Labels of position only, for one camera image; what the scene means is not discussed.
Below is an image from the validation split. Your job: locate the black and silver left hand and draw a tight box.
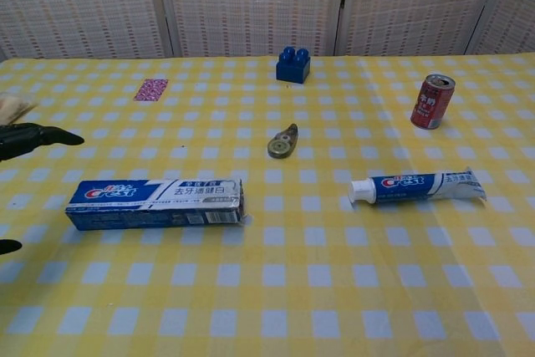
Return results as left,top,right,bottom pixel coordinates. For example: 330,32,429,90
0,122,85,256

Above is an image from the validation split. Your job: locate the blue and white toothpaste box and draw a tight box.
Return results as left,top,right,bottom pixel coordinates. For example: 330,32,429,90
64,177,248,232

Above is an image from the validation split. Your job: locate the white and blue toothpaste tube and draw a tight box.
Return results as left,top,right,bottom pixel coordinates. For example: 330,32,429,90
348,166,489,207

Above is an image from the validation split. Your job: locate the pink patterned card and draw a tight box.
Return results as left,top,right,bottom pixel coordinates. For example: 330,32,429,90
133,78,170,103

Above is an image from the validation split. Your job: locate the woven folding screen panel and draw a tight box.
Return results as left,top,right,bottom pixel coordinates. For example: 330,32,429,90
153,0,350,59
466,0,535,56
0,0,169,61
335,0,509,58

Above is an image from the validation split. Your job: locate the correction tape dispenser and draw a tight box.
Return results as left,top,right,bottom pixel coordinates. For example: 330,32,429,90
267,123,299,161

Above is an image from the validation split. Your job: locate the blue building block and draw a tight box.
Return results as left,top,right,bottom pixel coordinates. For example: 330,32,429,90
275,45,312,83

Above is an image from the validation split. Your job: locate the yellow checked tablecloth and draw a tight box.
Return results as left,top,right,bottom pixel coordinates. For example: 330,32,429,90
0,54,535,357

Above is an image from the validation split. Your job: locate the red drink can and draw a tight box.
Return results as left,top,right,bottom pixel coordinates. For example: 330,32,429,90
410,73,456,130

